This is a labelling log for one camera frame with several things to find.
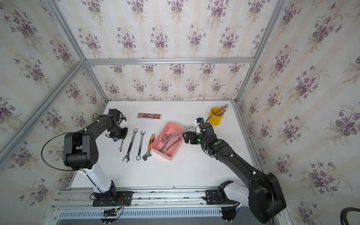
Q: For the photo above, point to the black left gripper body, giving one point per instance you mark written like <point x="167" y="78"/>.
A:
<point x="119" y="134"/>

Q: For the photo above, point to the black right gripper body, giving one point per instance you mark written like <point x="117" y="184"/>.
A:
<point x="195" y="138"/>

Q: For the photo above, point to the long silver combination wrench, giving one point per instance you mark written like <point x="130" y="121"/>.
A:
<point x="126" y="158"/>

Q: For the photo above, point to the large silver adjustable wrench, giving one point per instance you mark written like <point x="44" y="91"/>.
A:
<point x="166" y="138"/>

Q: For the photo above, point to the pink plastic storage box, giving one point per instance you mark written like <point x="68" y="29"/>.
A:
<point x="169" y="128"/>

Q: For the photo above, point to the orange handled adjustable wrench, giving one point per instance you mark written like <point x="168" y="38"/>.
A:
<point x="148" y="153"/>

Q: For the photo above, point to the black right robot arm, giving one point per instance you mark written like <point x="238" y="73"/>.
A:
<point x="261" y="192"/>

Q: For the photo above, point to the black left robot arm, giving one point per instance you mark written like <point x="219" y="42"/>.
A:
<point x="81" y="152"/>

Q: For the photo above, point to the small double open wrench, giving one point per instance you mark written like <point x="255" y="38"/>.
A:
<point x="174" y="143"/>

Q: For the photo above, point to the silver open end wrench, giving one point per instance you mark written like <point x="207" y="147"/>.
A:
<point x="164" y="146"/>

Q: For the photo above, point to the yellow pencil cup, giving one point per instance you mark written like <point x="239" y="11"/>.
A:
<point x="214" y="120"/>

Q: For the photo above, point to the red rectangular carton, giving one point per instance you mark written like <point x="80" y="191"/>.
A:
<point x="151" y="116"/>

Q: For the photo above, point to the coloured pencils bundle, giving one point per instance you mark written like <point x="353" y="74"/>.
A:
<point x="221" y="110"/>

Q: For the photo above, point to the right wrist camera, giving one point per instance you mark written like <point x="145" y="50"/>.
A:
<point x="199" y="120"/>

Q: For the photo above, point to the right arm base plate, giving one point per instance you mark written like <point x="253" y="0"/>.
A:
<point x="217" y="197"/>

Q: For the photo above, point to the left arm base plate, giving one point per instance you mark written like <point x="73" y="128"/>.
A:
<point x="112" y="199"/>

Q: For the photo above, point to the aluminium mounting rail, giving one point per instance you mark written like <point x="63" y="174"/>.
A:
<point x="82" y="198"/>

